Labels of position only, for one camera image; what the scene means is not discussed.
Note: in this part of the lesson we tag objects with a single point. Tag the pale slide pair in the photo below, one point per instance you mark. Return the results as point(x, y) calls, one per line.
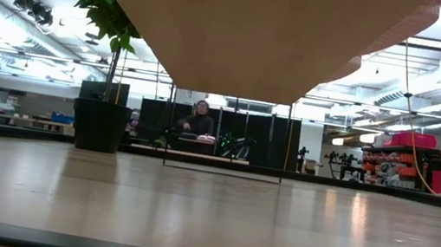
point(206, 137)

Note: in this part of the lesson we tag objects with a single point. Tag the person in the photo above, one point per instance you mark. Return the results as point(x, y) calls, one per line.
point(199, 122)

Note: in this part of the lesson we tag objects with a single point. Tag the small wooden table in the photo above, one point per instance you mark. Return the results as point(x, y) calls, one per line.
point(195, 145)

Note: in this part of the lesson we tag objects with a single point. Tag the black plant pot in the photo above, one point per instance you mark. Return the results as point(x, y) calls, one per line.
point(99, 125)

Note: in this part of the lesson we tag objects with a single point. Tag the black stand cluster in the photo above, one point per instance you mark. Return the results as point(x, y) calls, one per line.
point(339, 161)

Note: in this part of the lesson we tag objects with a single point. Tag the black rectangular panel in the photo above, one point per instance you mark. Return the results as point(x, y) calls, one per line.
point(92, 89)

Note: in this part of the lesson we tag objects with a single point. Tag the blue box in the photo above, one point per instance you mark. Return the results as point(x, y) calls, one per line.
point(62, 118)

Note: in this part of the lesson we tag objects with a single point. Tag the green leafy plant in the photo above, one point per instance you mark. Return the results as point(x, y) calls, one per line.
point(105, 14)

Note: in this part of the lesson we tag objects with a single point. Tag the black storage rack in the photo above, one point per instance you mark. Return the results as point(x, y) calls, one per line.
point(398, 167)

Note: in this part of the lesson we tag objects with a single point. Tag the large red bin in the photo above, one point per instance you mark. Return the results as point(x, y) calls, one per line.
point(413, 140)

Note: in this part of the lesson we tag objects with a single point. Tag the black ceiling spotlight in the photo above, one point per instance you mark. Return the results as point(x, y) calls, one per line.
point(34, 8)

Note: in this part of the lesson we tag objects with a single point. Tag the black camera stand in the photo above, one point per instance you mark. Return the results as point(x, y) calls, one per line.
point(302, 155)

